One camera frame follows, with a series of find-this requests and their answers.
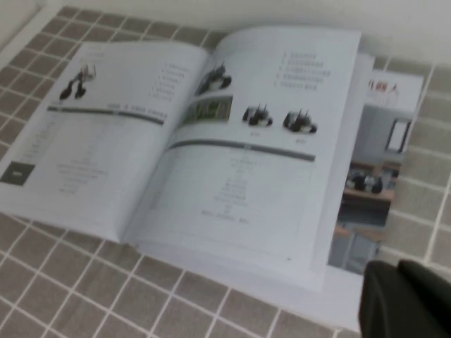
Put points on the grey white checked tablecloth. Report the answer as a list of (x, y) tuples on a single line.
[(77, 285)]

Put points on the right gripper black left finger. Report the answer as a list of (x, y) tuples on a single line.
[(384, 310)]

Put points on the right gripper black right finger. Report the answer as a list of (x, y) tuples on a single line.
[(433, 299)]

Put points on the robot catalogue book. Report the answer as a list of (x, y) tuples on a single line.
[(218, 183)]

